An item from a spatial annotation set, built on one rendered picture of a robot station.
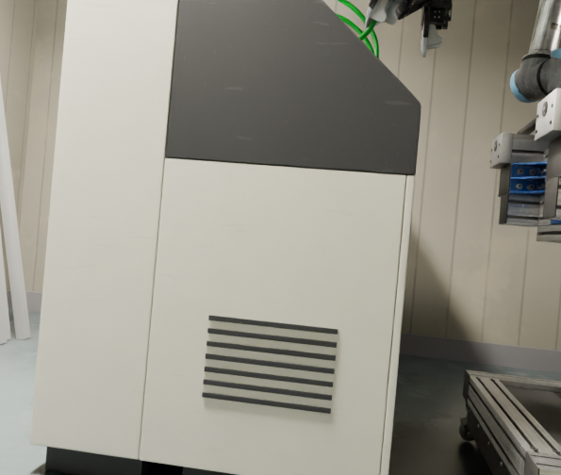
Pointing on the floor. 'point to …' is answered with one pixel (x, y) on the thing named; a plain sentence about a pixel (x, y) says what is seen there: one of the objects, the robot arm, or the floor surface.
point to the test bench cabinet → (275, 319)
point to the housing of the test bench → (104, 236)
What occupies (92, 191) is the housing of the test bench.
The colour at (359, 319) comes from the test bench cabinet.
